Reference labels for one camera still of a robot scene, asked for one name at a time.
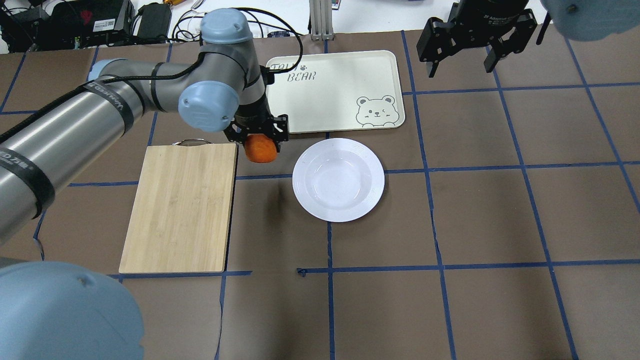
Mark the black power brick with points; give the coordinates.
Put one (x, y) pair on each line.
(154, 21)

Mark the white round plate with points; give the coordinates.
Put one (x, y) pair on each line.
(338, 180)

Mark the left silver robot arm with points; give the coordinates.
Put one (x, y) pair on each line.
(53, 310)

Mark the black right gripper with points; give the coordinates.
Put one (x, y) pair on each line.
(486, 20)

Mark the aluminium frame post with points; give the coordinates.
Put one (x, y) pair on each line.
(321, 20)

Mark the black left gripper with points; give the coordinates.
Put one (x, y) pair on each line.
(253, 121)

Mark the orange fruit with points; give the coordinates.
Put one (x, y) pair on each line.
(260, 149)

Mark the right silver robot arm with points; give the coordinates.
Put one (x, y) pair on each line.
(587, 20)

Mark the wooden cutting board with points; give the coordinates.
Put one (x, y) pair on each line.
(180, 219)

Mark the black computer box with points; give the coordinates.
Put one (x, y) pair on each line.
(51, 25)

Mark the cream bear tray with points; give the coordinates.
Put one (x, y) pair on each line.
(340, 92)

